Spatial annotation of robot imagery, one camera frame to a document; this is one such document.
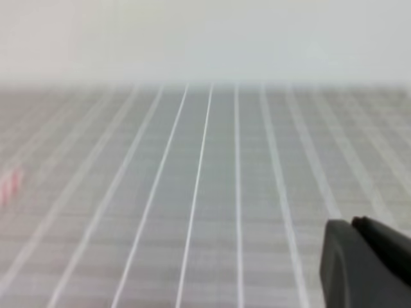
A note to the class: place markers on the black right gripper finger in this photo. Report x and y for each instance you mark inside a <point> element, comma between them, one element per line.
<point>364,263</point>

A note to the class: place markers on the pink wavy striped towel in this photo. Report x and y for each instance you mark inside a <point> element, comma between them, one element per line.
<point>11,180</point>

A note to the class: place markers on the grey grid tablecloth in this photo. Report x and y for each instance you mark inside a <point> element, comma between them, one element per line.
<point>185,196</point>

